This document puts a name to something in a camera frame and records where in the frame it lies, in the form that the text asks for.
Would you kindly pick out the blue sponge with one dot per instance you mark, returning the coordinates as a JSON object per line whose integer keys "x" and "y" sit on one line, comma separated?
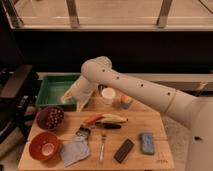
{"x": 147, "y": 143}

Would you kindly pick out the purple bowl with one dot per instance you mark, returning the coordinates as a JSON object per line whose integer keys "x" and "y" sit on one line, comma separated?
{"x": 42, "y": 116}

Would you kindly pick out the orange bowl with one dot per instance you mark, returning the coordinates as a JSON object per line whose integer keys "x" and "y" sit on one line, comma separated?
{"x": 44, "y": 146}

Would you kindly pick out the black chair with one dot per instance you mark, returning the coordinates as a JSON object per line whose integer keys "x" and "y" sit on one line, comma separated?
{"x": 17, "y": 91}

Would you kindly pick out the black marker pen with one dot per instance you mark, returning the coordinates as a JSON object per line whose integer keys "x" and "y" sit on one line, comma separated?
{"x": 108, "y": 125}

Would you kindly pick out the orange carrot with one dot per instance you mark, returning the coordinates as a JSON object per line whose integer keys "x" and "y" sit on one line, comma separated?
{"x": 92, "y": 119}

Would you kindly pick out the white plastic cup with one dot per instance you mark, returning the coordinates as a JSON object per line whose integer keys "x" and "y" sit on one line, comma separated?
{"x": 108, "y": 95}

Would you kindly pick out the yellow banana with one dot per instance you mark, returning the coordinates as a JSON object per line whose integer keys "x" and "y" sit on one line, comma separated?
{"x": 110, "y": 118}

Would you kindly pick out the grey folded cloth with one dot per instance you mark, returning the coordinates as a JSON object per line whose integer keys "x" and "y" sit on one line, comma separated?
{"x": 76, "y": 150}

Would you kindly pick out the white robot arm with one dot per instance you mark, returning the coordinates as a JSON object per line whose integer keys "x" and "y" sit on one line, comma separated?
{"x": 195, "y": 113}

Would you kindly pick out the bunch of dark grapes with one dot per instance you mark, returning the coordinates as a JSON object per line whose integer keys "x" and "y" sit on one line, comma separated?
{"x": 55, "y": 118}

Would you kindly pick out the black rectangular remote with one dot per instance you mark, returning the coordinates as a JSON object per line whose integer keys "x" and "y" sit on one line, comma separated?
{"x": 123, "y": 150}

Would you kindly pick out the silver fork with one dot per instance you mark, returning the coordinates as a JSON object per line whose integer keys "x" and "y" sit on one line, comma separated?
{"x": 103, "y": 139}

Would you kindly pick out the green plastic tray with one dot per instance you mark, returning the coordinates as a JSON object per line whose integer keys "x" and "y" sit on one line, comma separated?
{"x": 53, "y": 87}

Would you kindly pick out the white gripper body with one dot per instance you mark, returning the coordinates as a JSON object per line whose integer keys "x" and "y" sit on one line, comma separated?
{"x": 81, "y": 90}

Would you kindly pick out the colourful toy block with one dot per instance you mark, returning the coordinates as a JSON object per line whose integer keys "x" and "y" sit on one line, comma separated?
{"x": 125, "y": 101}

